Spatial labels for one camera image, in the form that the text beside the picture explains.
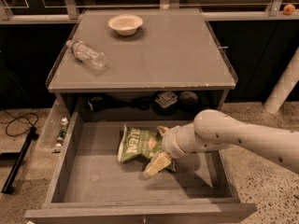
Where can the small orange object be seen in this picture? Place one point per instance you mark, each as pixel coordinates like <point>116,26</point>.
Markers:
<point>288,9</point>

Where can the metal window rail frame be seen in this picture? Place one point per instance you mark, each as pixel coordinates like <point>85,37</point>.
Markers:
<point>71,11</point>

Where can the clear plastic side bin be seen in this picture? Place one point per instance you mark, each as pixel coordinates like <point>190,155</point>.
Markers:
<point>48,136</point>

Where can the open grey top drawer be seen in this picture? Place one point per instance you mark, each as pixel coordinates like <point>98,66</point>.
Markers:
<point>90,186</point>

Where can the grey cabinet counter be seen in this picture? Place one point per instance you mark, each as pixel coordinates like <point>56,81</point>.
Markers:
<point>174,50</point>

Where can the white paper bowl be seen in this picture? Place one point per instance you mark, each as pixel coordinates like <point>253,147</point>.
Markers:
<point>125,24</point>

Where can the black device inside cabinet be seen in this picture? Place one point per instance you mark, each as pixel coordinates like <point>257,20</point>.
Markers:
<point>103,101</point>

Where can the round dark tin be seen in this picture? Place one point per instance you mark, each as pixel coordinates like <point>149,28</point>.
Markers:
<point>188,101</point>

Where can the black floor stand bar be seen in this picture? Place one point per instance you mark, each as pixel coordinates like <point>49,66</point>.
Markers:
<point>32,135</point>

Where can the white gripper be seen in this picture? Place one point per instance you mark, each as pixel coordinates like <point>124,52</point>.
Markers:
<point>170,141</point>

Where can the small bottle white cap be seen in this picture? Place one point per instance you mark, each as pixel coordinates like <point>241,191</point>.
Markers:
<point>64,122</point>

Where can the stack of dark cards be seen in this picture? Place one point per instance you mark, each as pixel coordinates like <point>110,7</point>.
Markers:
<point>166,98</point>

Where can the green jalapeno chip bag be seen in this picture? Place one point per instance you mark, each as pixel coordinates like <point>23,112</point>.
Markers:
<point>138,142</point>

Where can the small white capped item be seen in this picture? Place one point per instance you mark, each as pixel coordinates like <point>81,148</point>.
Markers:
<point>57,148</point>

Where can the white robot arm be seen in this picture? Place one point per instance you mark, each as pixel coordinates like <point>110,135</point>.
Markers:
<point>213,130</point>

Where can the small green bottle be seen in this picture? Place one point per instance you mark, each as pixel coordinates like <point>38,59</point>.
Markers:
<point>62,134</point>

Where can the clear plastic water bottle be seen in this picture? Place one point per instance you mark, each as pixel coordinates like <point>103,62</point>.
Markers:
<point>87,54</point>

